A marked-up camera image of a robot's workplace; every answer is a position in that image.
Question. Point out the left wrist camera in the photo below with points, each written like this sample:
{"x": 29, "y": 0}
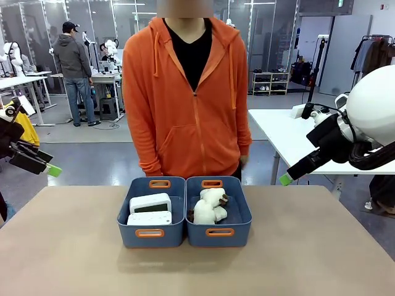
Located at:
{"x": 9, "y": 112}

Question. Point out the man in grey hoodie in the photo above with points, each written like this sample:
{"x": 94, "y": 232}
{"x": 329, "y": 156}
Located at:
{"x": 72, "y": 61}

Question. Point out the person's left forearm orange sleeve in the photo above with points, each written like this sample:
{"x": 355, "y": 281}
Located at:
{"x": 242, "y": 135}

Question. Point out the wooden shoe rack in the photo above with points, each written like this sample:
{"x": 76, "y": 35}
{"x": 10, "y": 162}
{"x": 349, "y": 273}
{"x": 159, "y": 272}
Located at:
{"x": 271, "y": 83}

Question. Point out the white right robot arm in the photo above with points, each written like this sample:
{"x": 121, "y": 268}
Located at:
{"x": 373, "y": 101}

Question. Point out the grey step stool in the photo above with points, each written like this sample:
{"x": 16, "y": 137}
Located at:
{"x": 108, "y": 108}

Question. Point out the small white box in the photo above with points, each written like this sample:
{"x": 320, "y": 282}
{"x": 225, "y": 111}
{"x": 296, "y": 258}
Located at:
{"x": 297, "y": 111}

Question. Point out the black camera tripod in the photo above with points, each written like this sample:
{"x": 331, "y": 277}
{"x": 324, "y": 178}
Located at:
{"x": 318, "y": 68}

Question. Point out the white digital clock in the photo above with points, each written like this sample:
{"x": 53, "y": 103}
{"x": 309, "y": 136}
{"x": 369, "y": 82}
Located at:
{"x": 148, "y": 219}
{"x": 148, "y": 200}

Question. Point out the clothes rack with garments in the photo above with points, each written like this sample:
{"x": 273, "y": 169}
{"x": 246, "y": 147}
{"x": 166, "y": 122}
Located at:
{"x": 375, "y": 55}

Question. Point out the person's left hand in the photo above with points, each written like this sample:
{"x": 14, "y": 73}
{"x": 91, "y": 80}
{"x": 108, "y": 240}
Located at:
{"x": 244, "y": 161}

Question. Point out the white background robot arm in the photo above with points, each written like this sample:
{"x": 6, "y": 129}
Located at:
{"x": 14, "y": 57}
{"x": 111, "y": 50}

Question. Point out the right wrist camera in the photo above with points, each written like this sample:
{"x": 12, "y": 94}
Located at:
{"x": 318, "y": 115}

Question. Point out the person's right forearm orange sleeve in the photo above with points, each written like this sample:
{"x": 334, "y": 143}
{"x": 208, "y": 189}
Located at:
{"x": 145, "y": 154}

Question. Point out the yellow cloth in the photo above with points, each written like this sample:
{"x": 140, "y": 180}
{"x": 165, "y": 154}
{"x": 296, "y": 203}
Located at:
{"x": 29, "y": 129}

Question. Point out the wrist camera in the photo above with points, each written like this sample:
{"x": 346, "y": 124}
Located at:
{"x": 318, "y": 115}
{"x": 9, "y": 112}

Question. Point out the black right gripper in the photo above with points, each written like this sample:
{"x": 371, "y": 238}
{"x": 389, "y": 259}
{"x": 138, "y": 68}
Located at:
{"x": 331, "y": 138}

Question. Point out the person in orange hoodie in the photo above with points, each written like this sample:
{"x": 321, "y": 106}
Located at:
{"x": 185, "y": 123}

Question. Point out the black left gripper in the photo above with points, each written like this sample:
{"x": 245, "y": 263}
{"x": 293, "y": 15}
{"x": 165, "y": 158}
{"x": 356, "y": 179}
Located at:
{"x": 9, "y": 135}

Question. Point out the large white table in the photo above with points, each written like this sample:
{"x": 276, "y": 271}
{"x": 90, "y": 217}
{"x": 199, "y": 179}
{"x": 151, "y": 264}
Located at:
{"x": 277, "y": 132}

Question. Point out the cluttered background desk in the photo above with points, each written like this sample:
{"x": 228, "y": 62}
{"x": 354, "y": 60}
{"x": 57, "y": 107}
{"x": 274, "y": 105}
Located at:
{"x": 105, "y": 77}

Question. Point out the white workbench table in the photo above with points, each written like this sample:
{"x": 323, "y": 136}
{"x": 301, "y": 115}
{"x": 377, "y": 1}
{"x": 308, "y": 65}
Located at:
{"x": 18, "y": 80}

